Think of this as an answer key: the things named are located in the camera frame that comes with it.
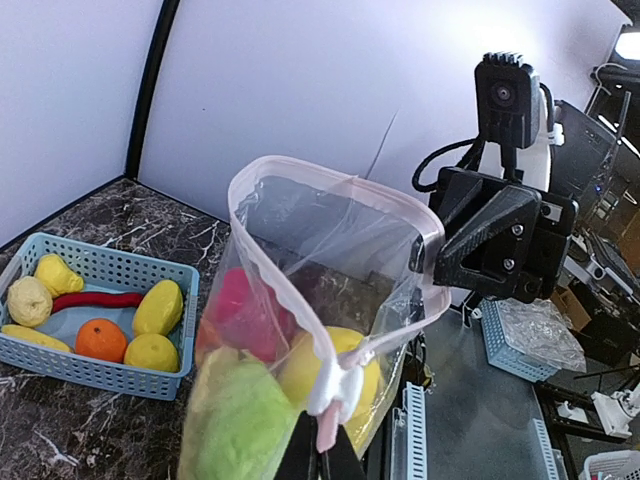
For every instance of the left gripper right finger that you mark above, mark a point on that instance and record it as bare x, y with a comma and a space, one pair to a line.
340, 462

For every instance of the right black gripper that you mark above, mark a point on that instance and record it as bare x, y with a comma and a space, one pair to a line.
503, 239

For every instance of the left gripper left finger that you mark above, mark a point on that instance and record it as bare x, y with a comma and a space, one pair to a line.
301, 459

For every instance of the green pepper toy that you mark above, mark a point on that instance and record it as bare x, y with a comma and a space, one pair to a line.
241, 431

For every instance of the yellow bell pepper toy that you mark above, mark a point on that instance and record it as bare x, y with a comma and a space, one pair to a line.
336, 396

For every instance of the clear zip top bag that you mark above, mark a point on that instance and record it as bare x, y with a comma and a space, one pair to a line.
338, 251

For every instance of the napa cabbage toy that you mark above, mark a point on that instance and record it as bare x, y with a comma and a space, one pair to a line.
215, 366

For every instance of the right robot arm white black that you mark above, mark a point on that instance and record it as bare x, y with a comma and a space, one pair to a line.
537, 165

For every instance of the yellow lemon toy front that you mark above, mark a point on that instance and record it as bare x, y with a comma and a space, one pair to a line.
154, 352

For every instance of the orange fruit toy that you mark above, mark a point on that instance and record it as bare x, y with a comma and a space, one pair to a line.
101, 339

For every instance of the red chili pepper toy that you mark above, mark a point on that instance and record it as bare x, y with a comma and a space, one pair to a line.
97, 299

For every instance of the yellow banana toy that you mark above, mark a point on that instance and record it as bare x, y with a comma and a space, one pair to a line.
36, 337

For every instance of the yellow potato toy back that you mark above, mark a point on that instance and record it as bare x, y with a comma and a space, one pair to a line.
29, 302

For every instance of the small yellow fruit toy right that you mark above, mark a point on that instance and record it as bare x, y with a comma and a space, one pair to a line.
57, 277

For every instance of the white cable duct strip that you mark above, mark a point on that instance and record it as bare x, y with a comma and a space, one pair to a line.
408, 457

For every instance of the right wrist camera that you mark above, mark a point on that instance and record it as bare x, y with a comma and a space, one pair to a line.
513, 106

